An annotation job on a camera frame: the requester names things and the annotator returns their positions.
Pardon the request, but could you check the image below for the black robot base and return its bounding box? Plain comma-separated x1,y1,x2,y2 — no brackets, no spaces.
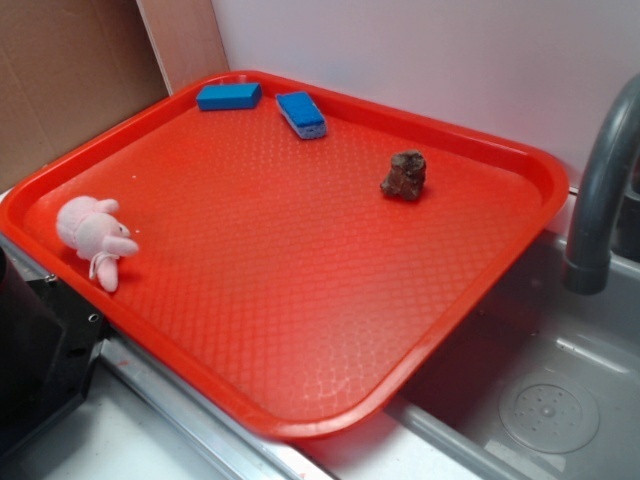
1,252,108,459

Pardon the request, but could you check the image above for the brown rock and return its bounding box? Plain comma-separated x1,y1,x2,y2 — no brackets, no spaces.
380,149,427,202

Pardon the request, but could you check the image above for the red plastic tray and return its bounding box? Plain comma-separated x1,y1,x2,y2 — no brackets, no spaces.
1,72,569,440

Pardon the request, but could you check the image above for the blue sponge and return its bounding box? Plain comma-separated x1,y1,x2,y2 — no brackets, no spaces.
276,91,327,140

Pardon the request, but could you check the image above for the blue rectangular block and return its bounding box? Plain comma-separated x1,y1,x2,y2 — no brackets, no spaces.
196,83,262,111

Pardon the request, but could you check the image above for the pink plush toy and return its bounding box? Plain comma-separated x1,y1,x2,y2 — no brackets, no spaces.
56,196,139,293

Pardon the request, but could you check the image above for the light wooden board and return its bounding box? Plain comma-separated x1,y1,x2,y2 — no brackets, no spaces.
136,0,229,94

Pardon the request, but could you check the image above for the grey toy faucet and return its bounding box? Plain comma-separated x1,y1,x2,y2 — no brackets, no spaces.
562,76,639,295

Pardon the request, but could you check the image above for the grey toy sink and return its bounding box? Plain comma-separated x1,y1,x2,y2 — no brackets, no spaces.
1,204,639,479

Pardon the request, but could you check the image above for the brown cardboard panel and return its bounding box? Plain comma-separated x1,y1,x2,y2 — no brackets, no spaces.
1,1,167,190

